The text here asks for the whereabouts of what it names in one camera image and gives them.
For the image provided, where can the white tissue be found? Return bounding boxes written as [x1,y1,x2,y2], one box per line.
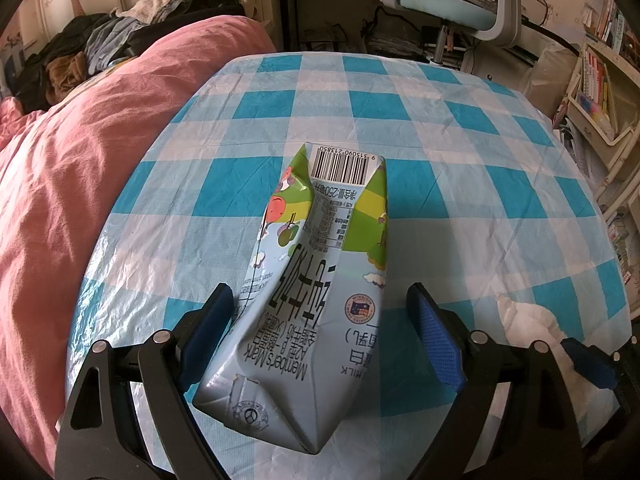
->
[496,294,632,413]

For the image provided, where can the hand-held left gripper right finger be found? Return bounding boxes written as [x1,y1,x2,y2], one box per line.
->
[406,282,583,480]

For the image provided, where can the brown garment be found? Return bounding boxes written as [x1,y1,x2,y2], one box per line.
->
[45,52,91,106]

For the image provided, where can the upright books in shelf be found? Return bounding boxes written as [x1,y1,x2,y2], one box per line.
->
[575,52,613,116]

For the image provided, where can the light blue milk carton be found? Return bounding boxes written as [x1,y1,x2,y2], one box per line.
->
[192,142,392,456]

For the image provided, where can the grey and blue office chair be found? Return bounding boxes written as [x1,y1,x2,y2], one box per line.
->
[377,0,543,66]

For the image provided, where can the stack of papers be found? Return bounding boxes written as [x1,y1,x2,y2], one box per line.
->
[555,120,601,196]

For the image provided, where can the white bookshelf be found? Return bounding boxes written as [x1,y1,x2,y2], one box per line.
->
[552,0,640,261]

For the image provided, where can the black garment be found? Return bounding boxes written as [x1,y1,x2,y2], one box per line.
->
[120,7,246,56]

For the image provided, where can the blue-grey garment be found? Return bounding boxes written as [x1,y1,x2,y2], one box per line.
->
[85,17,146,71]

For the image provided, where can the dark clothes pile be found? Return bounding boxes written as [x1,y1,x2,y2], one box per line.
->
[15,15,121,111]

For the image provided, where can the blue white checkered tablecloth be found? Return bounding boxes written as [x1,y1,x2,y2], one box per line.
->
[65,52,632,480]

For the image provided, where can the large translucent plastic bag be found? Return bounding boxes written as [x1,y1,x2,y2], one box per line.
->
[525,42,583,121]

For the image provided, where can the white garment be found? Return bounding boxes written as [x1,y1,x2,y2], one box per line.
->
[117,0,186,23]

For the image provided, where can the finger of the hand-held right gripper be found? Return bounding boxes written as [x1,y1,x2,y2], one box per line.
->
[560,337,618,392]

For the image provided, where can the row of colourful books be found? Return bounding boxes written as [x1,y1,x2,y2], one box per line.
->
[602,210,633,271]

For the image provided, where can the pink duvet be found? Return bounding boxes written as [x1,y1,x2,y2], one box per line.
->
[0,15,278,466]

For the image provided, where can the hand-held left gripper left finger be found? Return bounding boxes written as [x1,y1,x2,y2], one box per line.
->
[54,282,236,480]

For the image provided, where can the books on high shelf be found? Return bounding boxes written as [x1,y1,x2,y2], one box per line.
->
[597,0,640,56]

